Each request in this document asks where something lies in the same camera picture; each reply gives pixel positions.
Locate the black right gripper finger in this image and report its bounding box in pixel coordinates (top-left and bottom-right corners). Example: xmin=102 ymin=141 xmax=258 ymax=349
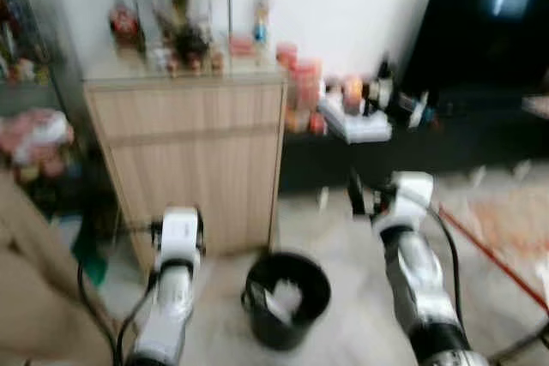
xmin=347 ymin=168 xmax=368 ymax=216

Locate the white crumpled paper trash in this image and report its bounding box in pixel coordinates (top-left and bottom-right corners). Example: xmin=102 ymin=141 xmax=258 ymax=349
xmin=264 ymin=279 xmax=306 ymax=317

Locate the black rubbish bin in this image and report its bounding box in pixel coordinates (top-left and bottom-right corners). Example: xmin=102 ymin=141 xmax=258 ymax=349
xmin=243 ymin=250 xmax=334 ymax=352

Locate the white flat box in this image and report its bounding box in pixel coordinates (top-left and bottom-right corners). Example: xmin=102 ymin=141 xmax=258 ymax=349
xmin=319 ymin=94 xmax=394 ymax=145

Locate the light wooden cabinet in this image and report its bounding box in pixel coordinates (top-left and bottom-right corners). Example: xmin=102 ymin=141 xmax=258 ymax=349
xmin=83 ymin=73 xmax=289 ymax=274

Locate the black television console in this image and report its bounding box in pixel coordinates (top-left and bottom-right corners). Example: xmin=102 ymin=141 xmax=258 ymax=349
xmin=279 ymin=87 xmax=549 ymax=197

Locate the orange glass jar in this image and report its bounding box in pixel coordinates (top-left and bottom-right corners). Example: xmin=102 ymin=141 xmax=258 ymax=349
xmin=341 ymin=75 xmax=366 ymax=116

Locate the green plastic item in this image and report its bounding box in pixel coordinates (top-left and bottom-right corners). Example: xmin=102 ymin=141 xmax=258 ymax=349
xmin=72 ymin=222 xmax=110 ymax=287

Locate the large red snack jar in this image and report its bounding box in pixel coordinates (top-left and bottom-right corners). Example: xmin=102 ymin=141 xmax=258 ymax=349
xmin=292 ymin=58 xmax=323 ymax=111

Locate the small red snack jar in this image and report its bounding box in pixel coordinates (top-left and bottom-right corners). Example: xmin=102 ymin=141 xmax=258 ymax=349
xmin=274 ymin=41 xmax=299 ymax=72

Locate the beige cardboard box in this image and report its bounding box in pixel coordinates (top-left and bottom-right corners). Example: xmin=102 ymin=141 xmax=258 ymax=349
xmin=0 ymin=169 xmax=114 ymax=366

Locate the dark ornament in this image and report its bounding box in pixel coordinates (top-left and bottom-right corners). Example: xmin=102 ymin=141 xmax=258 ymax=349
xmin=170 ymin=23 xmax=213 ymax=74

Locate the pink tray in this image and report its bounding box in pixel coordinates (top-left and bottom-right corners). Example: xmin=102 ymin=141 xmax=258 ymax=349
xmin=522 ymin=95 xmax=549 ymax=119

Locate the pink white plastic bag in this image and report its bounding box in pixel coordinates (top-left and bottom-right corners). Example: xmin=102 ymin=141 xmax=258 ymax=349
xmin=0 ymin=108 xmax=77 ymax=168

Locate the black flat screen television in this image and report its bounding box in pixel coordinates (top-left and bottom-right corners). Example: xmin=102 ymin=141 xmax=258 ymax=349
xmin=401 ymin=0 xmax=549 ymax=94

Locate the blue white bottle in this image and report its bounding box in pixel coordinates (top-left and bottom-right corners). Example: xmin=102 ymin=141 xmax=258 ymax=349
xmin=250 ymin=0 xmax=273 ymax=47

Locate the small red ornament figurine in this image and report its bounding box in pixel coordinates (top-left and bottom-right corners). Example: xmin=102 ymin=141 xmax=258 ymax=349
xmin=108 ymin=1 xmax=144 ymax=51

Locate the glass display shelf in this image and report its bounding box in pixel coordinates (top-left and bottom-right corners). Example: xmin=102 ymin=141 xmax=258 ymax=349
xmin=0 ymin=0 xmax=88 ymax=217

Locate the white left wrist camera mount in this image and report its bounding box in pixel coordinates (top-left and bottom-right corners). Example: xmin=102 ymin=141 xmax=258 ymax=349
xmin=160 ymin=207 xmax=202 ymax=262

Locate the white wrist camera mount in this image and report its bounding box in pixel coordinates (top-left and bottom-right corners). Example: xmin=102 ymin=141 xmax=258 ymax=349
xmin=160 ymin=207 xmax=202 ymax=262
xmin=388 ymin=171 xmax=436 ymax=225

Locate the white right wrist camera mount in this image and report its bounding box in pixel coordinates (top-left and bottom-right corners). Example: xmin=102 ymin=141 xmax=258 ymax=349
xmin=388 ymin=171 xmax=436 ymax=225

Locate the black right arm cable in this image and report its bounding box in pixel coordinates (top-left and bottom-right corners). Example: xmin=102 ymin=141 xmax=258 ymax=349
xmin=423 ymin=197 xmax=466 ymax=334

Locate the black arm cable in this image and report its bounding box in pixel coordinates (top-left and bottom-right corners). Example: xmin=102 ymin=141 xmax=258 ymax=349
xmin=75 ymin=222 xmax=162 ymax=366
xmin=423 ymin=197 xmax=466 ymax=334

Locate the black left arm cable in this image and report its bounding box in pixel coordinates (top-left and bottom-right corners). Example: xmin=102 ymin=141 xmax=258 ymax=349
xmin=75 ymin=222 xmax=162 ymax=366

